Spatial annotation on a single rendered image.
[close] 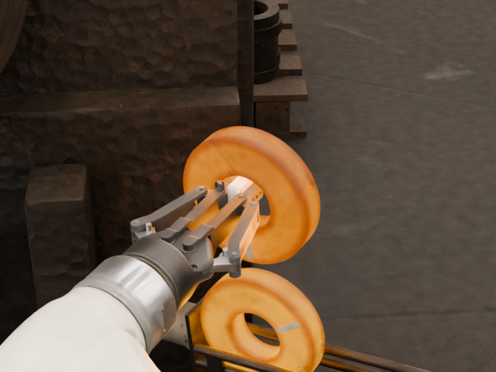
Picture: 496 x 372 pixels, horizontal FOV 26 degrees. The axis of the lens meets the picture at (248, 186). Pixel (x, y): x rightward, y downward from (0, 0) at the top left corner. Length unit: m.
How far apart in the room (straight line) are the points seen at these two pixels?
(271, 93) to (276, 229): 1.97
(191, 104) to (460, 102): 2.07
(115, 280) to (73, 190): 0.45
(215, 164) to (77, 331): 0.31
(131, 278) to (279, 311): 0.32
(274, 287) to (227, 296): 0.06
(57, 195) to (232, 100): 0.26
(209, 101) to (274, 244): 0.34
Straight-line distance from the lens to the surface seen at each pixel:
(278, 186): 1.11
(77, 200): 1.38
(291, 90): 3.11
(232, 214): 1.09
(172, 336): 1.35
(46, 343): 0.90
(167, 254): 1.00
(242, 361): 1.29
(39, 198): 1.39
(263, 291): 1.23
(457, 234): 2.78
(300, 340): 1.25
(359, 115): 3.30
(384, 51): 3.74
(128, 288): 0.95
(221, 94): 1.45
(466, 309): 2.52
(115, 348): 0.91
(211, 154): 1.14
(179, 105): 1.43
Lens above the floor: 1.52
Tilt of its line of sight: 31 degrees down
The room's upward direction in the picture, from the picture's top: straight up
